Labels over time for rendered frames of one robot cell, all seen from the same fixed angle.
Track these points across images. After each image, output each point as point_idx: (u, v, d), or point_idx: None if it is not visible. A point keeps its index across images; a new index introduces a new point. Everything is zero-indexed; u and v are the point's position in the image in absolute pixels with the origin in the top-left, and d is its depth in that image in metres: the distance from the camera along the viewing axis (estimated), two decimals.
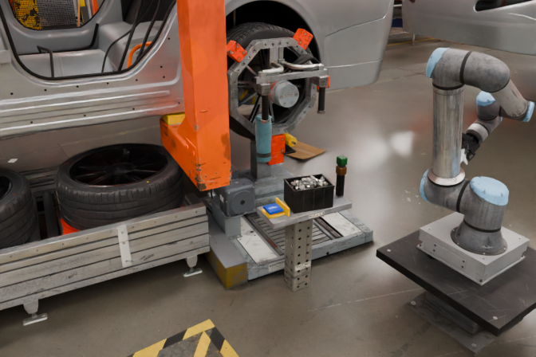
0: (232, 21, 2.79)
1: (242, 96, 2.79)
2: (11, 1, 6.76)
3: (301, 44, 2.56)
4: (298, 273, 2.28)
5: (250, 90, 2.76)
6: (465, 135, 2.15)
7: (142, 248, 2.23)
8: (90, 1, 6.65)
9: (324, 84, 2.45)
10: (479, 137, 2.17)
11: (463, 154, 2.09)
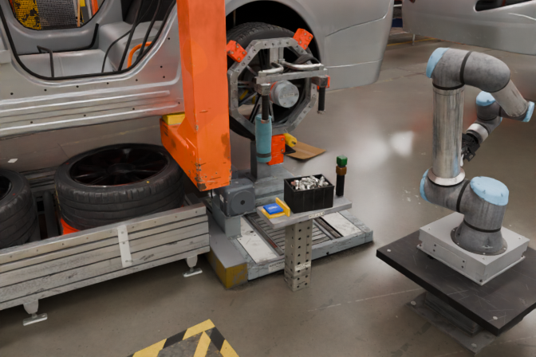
0: (232, 21, 2.79)
1: (242, 96, 2.79)
2: (11, 1, 6.76)
3: (301, 44, 2.56)
4: (298, 273, 2.28)
5: (250, 90, 2.76)
6: (465, 135, 2.15)
7: (142, 248, 2.23)
8: (90, 1, 6.65)
9: (324, 84, 2.45)
10: (479, 137, 2.17)
11: None
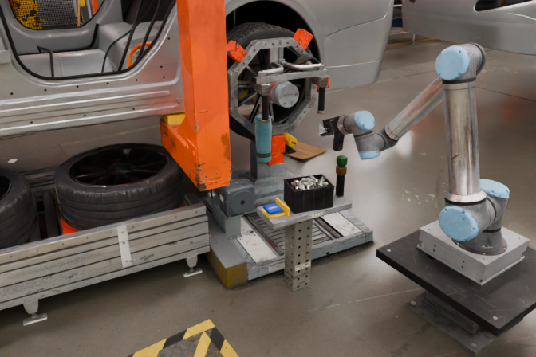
0: (232, 21, 2.79)
1: (242, 96, 2.79)
2: (11, 1, 6.76)
3: (301, 44, 2.56)
4: (298, 273, 2.28)
5: (250, 90, 2.76)
6: (343, 136, 2.26)
7: (142, 248, 2.23)
8: (90, 1, 6.65)
9: (324, 84, 2.45)
10: None
11: None
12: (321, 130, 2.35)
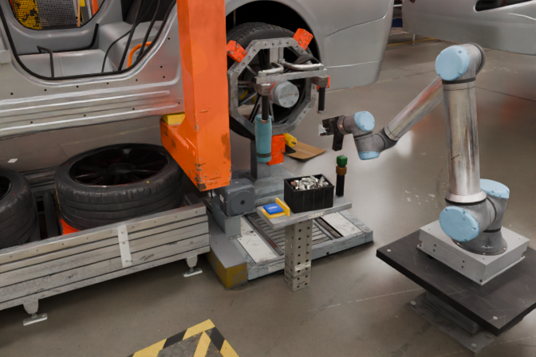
0: (232, 21, 2.79)
1: (242, 96, 2.79)
2: (11, 1, 6.76)
3: (301, 44, 2.56)
4: (298, 273, 2.28)
5: (250, 90, 2.76)
6: (342, 136, 2.26)
7: (142, 248, 2.23)
8: (90, 1, 6.65)
9: (324, 84, 2.45)
10: None
11: None
12: (320, 129, 2.34)
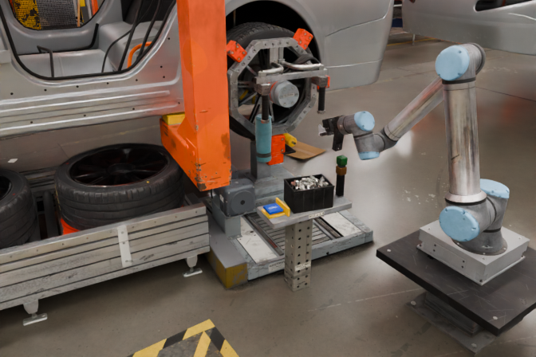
0: (232, 21, 2.79)
1: (242, 96, 2.79)
2: (11, 1, 6.76)
3: (301, 44, 2.56)
4: (298, 273, 2.28)
5: (250, 90, 2.76)
6: (342, 136, 2.26)
7: (142, 248, 2.23)
8: (90, 1, 6.65)
9: (324, 84, 2.45)
10: None
11: None
12: (320, 129, 2.34)
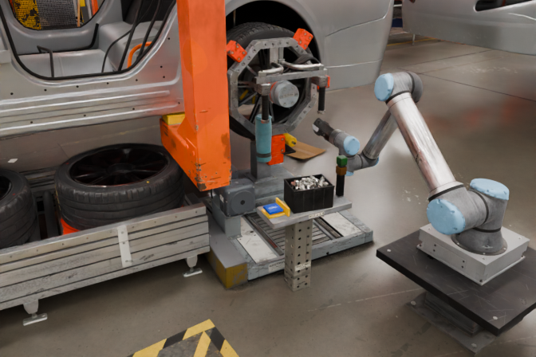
0: (232, 21, 2.79)
1: (242, 96, 2.79)
2: (11, 1, 6.76)
3: (301, 44, 2.56)
4: (298, 273, 2.28)
5: (250, 90, 2.76)
6: (323, 131, 2.56)
7: (142, 248, 2.23)
8: (90, 1, 6.65)
9: (324, 84, 2.45)
10: None
11: (313, 128, 2.67)
12: None
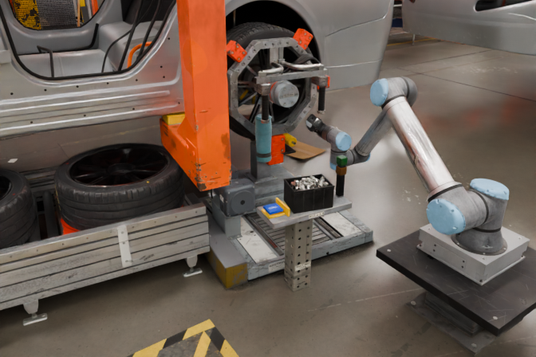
0: (232, 21, 2.79)
1: (242, 96, 2.79)
2: (11, 1, 6.76)
3: (301, 44, 2.56)
4: (298, 273, 2.28)
5: (250, 90, 2.76)
6: (316, 127, 2.62)
7: (142, 248, 2.23)
8: (90, 1, 6.65)
9: (324, 84, 2.45)
10: None
11: (306, 124, 2.73)
12: None
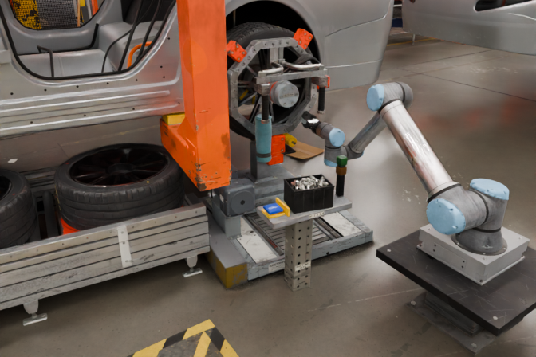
0: (232, 21, 2.79)
1: (242, 96, 2.79)
2: (11, 1, 6.76)
3: (301, 44, 2.56)
4: (298, 273, 2.28)
5: (250, 90, 2.76)
6: (310, 123, 2.67)
7: (142, 248, 2.23)
8: (90, 1, 6.65)
9: (324, 84, 2.45)
10: None
11: (301, 121, 2.78)
12: None
